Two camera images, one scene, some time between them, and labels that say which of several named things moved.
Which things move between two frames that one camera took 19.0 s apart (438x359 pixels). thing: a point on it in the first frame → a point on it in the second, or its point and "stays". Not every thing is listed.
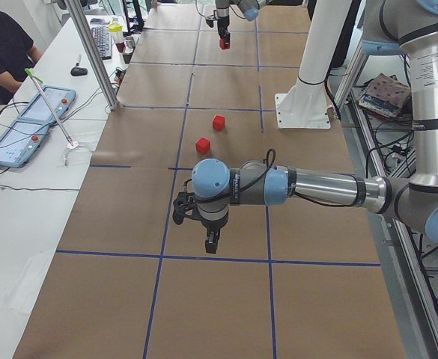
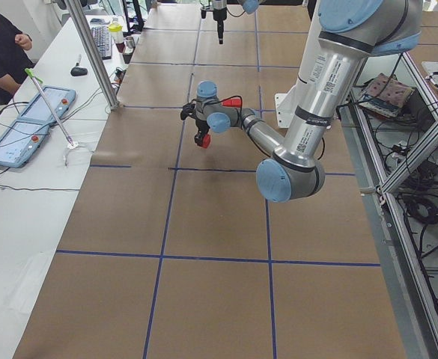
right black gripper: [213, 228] → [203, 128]
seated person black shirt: [6, 51] stays
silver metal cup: [129, 43] stays
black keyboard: [103, 38] stays
